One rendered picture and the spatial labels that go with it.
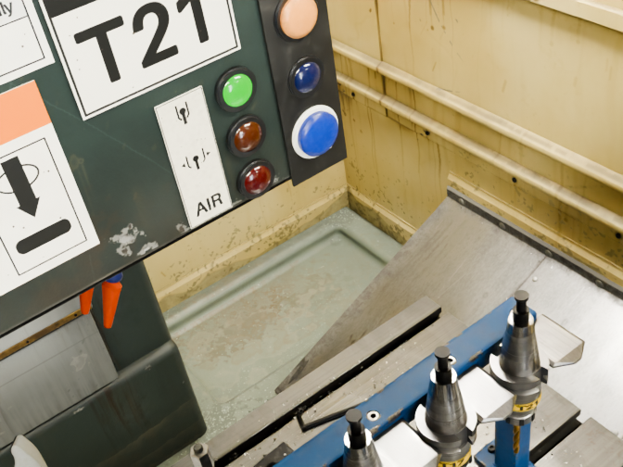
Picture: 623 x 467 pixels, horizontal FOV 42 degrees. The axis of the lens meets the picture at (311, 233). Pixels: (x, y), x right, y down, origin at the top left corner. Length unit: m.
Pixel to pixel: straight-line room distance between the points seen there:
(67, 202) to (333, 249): 1.64
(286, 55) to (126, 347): 1.04
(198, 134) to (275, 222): 1.55
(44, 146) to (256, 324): 1.51
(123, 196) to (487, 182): 1.24
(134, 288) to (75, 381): 0.18
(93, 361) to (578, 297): 0.86
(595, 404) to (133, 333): 0.80
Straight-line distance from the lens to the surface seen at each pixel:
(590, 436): 1.28
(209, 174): 0.49
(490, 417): 0.90
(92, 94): 0.44
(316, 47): 0.50
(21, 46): 0.42
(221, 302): 1.98
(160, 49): 0.45
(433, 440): 0.87
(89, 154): 0.45
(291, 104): 0.51
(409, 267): 1.70
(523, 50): 1.43
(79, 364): 1.40
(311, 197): 2.05
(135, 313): 1.44
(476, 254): 1.66
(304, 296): 1.95
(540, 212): 1.58
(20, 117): 0.43
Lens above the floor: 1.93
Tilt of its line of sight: 39 degrees down
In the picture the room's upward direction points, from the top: 10 degrees counter-clockwise
